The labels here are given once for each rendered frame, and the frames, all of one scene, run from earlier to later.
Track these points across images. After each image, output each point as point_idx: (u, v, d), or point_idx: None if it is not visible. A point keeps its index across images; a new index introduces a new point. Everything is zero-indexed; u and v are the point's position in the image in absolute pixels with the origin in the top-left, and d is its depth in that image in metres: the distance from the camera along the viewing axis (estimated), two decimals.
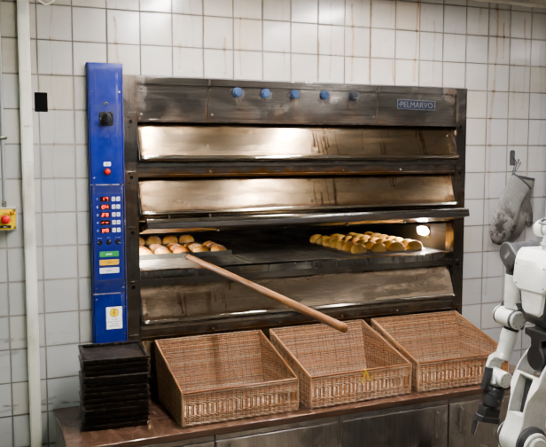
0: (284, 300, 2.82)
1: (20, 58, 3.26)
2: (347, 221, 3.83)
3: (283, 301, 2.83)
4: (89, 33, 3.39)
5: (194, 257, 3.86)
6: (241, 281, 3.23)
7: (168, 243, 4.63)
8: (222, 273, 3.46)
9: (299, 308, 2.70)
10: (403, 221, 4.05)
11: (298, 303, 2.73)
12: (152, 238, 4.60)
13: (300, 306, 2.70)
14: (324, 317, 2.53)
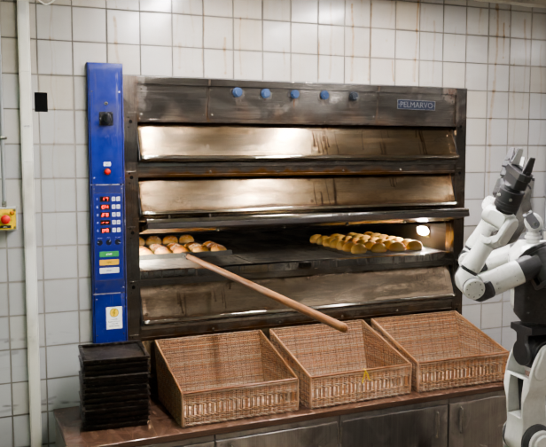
0: (284, 300, 2.82)
1: (20, 58, 3.26)
2: (347, 221, 3.83)
3: (283, 301, 2.83)
4: (89, 33, 3.39)
5: (194, 257, 3.86)
6: (241, 281, 3.23)
7: (168, 243, 4.63)
8: (222, 273, 3.46)
9: (299, 308, 2.70)
10: (403, 221, 4.05)
11: (298, 303, 2.73)
12: (152, 238, 4.60)
13: (300, 306, 2.70)
14: (324, 317, 2.53)
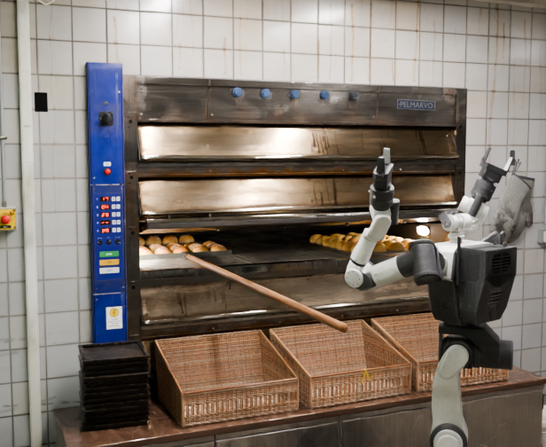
0: (284, 300, 2.82)
1: (20, 58, 3.26)
2: (347, 221, 3.83)
3: (283, 301, 2.83)
4: (89, 33, 3.39)
5: (194, 257, 3.86)
6: (241, 281, 3.23)
7: (168, 243, 4.63)
8: (222, 273, 3.46)
9: (299, 308, 2.70)
10: (403, 221, 4.05)
11: (298, 303, 2.73)
12: (152, 238, 4.60)
13: (300, 306, 2.70)
14: (324, 317, 2.53)
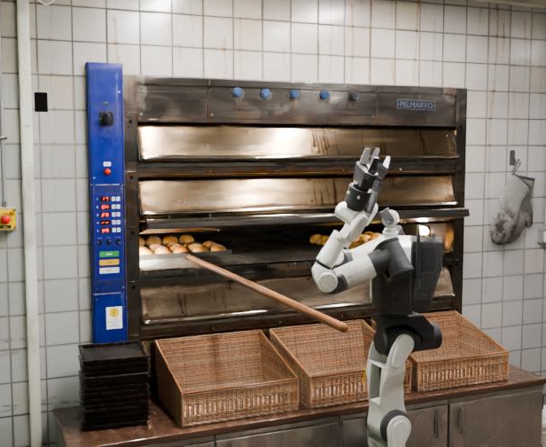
0: (284, 300, 2.82)
1: (20, 58, 3.26)
2: None
3: (283, 301, 2.83)
4: (89, 33, 3.39)
5: (194, 257, 3.86)
6: (241, 281, 3.23)
7: (168, 243, 4.63)
8: (222, 273, 3.46)
9: (299, 308, 2.70)
10: (403, 221, 4.05)
11: (298, 303, 2.73)
12: (152, 238, 4.60)
13: (300, 306, 2.70)
14: (324, 317, 2.53)
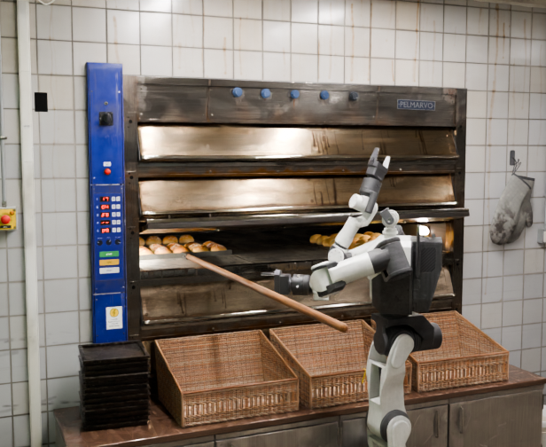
0: (284, 300, 2.82)
1: (20, 58, 3.26)
2: (347, 221, 3.83)
3: (283, 301, 2.83)
4: (89, 33, 3.39)
5: (194, 257, 3.86)
6: (241, 281, 3.23)
7: (168, 243, 4.63)
8: (222, 273, 3.46)
9: (299, 308, 2.70)
10: (403, 221, 4.05)
11: (298, 303, 2.73)
12: (152, 238, 4.60)
13: (300, 306, 2.70)
14: (324, 317, 2.53)
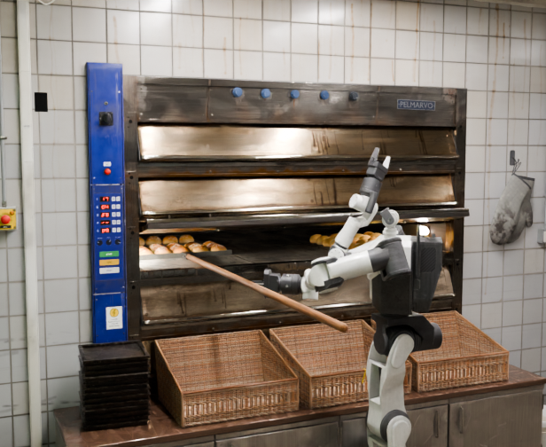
0: (284, 300, 2.82)
1: (20, 58, 3.26)
2: (347, 221, 3.83)
3: (283, 301, 2.83)
4: (89, 33, 3.39)
5: (194, 257, 3.86)
6: (241, 281, 3.23)
7: (168, 243, 4.63)
8: (222, 273, 3.46)
9: (299, 308, 2.70)
10: (403, 221, 4.05)
11: (298, 303, 2.73)
12: (152, 238, 4.60)
13: (300, 306, 2.70)
14: (324, 317, 2.53)
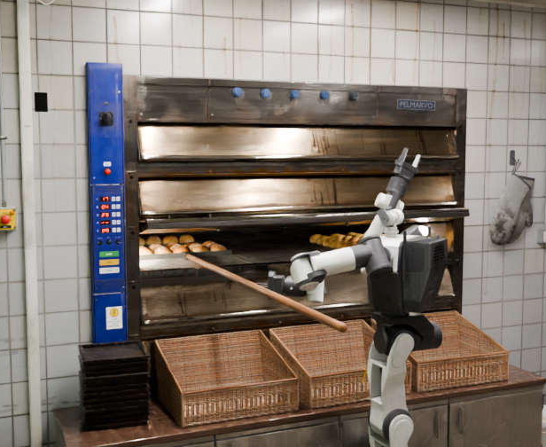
0: (284, 300, 2.82)
1: (20, 58, 3.26)
2: (347, 221, 3.83)
3: (282, 301, 2.83)
4: (89, 33, 3.39)
5: (194, 257, 3.86)
6: (241, 281, 3.23)
7: (168, 243, 4.63)
8: (222, 273, 3.46)
9: (298, 308, 2.70)
10: (403, 221, 4.05)
11: (297, 303, 2.73)
12: (152, 238, 4.60)
13: (299, 306, 2.70)
14: (323, 317, 2.53)
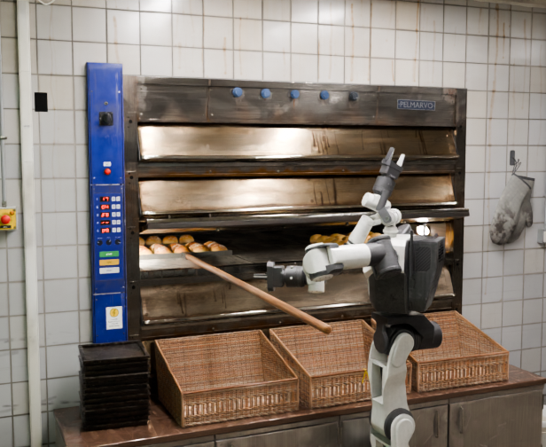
0: (274, 301, 2.81)
1: (20, 58, 3.26)
2: (347, 221, 3.83)
3: (272, 302, 2.81)
4: (89, 33, 3.39)
5: (193, 257, 3.86)
6: (235, 281, 3.22)
7: (168, 243, 4.63)
8: (217, 273, 3.45)
9: (286, 309, 2.69)
10: (403, 221, 4.05)
11: (285, 304, 2.71)
12: (152, 238, 4.60)
13: (287, 307, 2.69)
14: (309, 317, 2.51)
